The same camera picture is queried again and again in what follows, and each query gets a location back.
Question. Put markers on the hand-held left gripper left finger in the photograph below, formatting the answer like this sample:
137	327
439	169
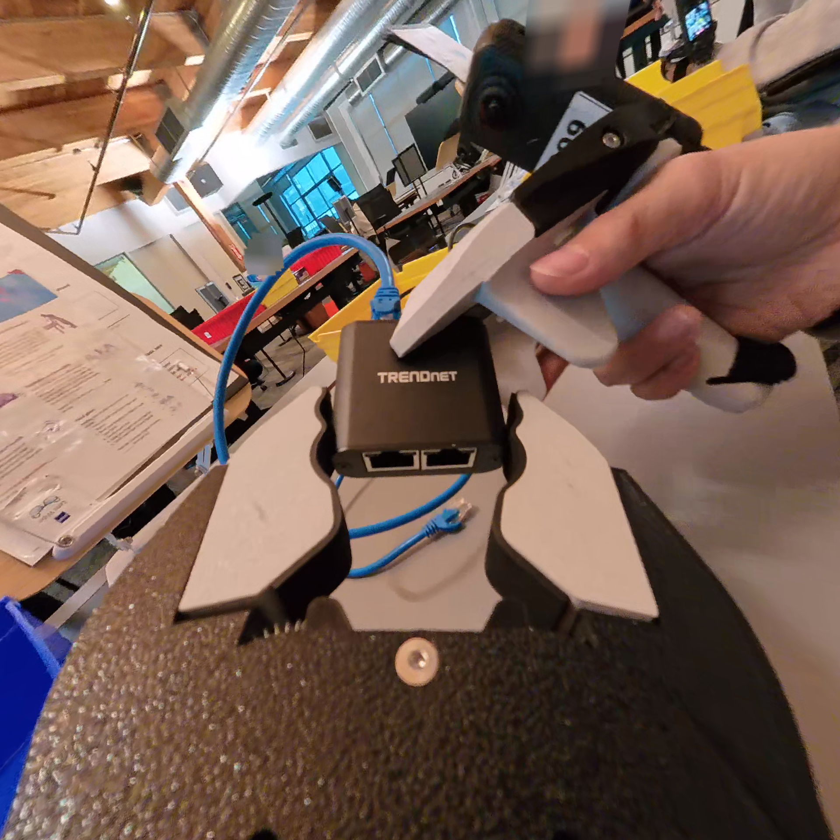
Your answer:
269	525

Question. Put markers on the long office desk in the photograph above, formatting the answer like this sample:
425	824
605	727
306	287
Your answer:
308	295

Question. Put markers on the white instruction sheet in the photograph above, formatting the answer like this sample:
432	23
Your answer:
131	308

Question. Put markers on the grey desk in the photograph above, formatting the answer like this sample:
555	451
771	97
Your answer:
689	472

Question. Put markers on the black network adapter box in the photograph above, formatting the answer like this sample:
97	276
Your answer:
420	407

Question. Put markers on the printed exercise sheet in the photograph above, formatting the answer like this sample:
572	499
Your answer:
65	407

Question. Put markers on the person's right hand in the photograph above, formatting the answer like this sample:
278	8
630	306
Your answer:
754	229

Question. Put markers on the large black display screen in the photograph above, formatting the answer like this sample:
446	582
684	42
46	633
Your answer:
433	118

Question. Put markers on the blue storage bin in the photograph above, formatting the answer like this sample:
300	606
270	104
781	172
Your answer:
26	656

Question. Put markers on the silver air duct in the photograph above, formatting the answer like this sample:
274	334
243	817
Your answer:
341	59
229	79

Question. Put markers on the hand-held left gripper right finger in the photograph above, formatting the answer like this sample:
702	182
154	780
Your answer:
571	525

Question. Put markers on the wooden document stand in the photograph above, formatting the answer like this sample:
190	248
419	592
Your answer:
26	577
433	49

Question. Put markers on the black office chair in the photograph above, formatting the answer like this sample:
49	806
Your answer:
379	207

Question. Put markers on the small white wipe packet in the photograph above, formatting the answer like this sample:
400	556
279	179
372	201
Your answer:
46	512

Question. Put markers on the red storage bin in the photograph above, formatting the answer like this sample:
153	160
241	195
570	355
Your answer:
223	325
328	262

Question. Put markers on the black speaker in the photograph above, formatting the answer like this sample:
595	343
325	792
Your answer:
205	179

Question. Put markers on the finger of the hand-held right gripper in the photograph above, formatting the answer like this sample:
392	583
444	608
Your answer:
459	282

